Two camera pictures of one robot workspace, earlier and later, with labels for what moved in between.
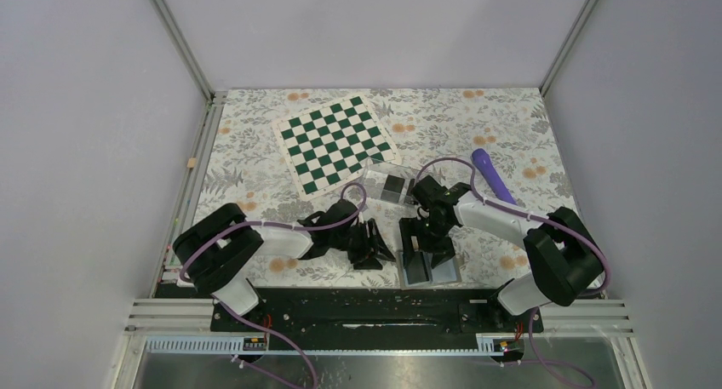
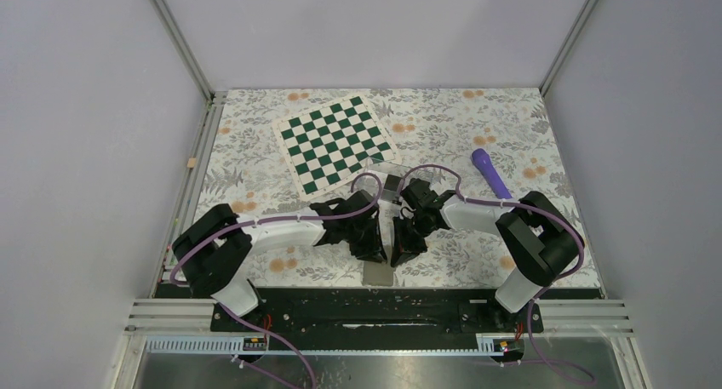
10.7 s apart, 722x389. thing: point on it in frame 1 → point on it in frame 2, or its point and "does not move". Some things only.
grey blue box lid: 448,272 → 377,274
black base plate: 376,311 does not move
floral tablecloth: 434,132 does not move
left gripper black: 372,245 does not move
